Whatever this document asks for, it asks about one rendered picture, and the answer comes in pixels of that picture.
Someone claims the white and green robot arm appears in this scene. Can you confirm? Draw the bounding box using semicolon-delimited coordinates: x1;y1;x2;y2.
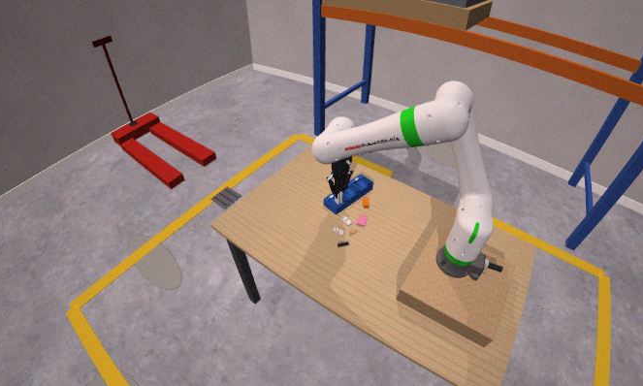
311;80;503;280

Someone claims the blue three-compartment bin rack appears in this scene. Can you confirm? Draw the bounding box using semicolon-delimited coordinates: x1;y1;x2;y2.
324;174;373;215

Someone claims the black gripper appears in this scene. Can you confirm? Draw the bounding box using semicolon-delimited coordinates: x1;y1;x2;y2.
326;164;353;205

